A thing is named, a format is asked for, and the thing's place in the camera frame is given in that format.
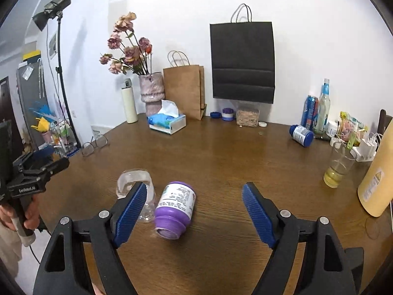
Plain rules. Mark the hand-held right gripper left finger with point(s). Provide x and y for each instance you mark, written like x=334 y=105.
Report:
x=132 y=215

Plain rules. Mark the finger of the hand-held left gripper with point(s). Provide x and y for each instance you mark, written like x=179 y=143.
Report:
x=44 y=153
x=60 y=165

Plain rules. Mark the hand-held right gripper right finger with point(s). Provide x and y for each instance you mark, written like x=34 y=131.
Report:
x=258 y=218

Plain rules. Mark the clear plastic cup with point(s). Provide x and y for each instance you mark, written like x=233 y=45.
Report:
x=129 y=182

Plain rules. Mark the person's left forearm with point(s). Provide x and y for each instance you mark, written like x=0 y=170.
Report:
x=9 y=245

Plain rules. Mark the person's left hand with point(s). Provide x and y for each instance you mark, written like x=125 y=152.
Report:
x=32 y=218

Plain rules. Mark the storage cart with clutter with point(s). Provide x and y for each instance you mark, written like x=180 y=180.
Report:
x=58 y=135

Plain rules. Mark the eyeglasses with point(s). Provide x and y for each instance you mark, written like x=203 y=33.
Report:
x=93 y=146

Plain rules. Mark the purple bottle with white label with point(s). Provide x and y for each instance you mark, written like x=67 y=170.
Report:
x=176 y=206

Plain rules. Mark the grey refrigerator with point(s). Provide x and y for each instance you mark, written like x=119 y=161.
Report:
x=30 y=92

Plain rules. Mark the dark door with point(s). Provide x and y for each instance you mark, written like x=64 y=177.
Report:
x=5 y=98

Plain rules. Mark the glass with yellow liquid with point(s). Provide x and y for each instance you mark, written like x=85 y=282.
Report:
x=336 y=172

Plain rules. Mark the white thermos bottle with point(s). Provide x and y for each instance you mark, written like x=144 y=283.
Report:
x=129 y=104

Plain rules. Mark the blue bottle with white label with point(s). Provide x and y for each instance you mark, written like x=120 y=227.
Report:
x=301 y=135

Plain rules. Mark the white lid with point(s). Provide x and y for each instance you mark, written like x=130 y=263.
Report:
x=262 y=124

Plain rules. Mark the blue tissue box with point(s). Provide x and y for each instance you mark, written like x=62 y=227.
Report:
x=165 y=123

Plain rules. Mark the yellow box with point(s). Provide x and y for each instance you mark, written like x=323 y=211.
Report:
x=30 y=55

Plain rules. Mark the clear container with brown contents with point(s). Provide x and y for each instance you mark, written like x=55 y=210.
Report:
x=247 y=116

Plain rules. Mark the small purple jar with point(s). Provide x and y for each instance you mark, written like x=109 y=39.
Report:
x=227 y=115

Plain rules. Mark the blue lid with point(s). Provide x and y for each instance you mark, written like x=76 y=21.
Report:
x=215 y=115

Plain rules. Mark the blue drink can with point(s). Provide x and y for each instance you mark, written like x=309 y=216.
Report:
x=308 y=113

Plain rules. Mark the pink ceramic vase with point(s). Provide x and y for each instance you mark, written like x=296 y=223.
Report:
x=152 y=89

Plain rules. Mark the large yellow bottle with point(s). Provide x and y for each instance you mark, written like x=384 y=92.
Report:
x=377 y=184

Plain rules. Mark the clear soda bottle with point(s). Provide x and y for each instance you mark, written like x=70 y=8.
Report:
x=322 y=110

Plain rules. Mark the white power strip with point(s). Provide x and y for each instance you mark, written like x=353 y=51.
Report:
x=367 y=147

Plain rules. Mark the colourful snack bag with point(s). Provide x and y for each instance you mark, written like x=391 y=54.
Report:
x=351 y=127

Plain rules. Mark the dried pink flowers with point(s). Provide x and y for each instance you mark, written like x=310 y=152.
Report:
x=130 y=52

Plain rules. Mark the brown paper bag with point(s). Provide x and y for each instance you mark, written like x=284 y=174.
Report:
x=182 y=89

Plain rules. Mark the studio light on stand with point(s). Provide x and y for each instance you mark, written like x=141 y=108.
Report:
x=56 y=4

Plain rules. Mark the dark wooden chair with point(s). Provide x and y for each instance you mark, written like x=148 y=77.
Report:
x=385 y=121

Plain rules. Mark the black paper bag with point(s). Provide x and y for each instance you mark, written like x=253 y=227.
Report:
x=242 y=58

